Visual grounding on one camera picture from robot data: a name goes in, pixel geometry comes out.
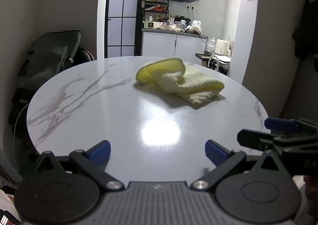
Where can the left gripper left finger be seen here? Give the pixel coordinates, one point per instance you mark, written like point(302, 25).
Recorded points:
point(62, 190)

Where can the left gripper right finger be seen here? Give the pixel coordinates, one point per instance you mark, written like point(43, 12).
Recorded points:
point(250, 189)

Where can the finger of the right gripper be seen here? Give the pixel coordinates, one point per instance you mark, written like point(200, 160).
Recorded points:
point(279, 124)
point(257, 140)

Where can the yellow towel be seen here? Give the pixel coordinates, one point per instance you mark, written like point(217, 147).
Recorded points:
point(174, 76)

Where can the wooden side table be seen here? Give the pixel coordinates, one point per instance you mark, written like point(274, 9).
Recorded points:
point(219, 63)

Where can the hanging dark clothes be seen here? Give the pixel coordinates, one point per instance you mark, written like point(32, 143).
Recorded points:
point(305, 35)

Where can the white air fryer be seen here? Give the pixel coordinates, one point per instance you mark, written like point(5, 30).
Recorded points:
point(222, 47)

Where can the clear plastic jug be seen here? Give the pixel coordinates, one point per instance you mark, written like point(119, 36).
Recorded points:
point(210, 46)

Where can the white base cabinet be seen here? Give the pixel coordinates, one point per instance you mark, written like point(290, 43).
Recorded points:
point(166, 44)

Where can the white electric kettle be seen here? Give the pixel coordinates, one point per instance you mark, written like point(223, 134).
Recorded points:
point(197, 25)

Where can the dark wooden chair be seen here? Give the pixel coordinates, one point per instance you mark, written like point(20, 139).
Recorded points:
point(82, 56)

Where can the black backpack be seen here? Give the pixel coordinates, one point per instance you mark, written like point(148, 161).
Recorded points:
point(48, 55)

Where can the white small appliance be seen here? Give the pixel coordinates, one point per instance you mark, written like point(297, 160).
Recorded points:
point(151, 24)

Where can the black spice rack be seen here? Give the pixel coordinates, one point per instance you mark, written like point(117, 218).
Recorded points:
point(155, 10)

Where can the black framed glass door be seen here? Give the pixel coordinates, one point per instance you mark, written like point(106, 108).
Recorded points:
point(123, 28)

